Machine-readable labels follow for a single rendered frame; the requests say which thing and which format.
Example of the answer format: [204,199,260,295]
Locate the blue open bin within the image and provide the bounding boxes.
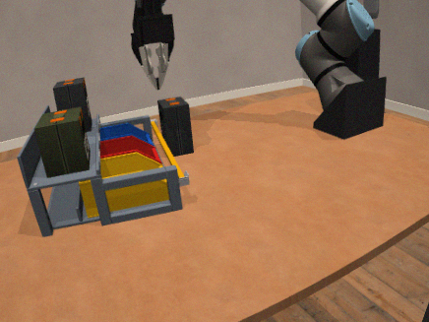
[100,123,154,146]

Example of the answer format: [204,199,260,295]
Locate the yellow open bin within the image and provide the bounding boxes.
[79,152,169,218]

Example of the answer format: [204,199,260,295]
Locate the yellow bar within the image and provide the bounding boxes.
[151,121,184,178]

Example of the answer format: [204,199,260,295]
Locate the red bin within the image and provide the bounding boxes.
[100,136,162,164]

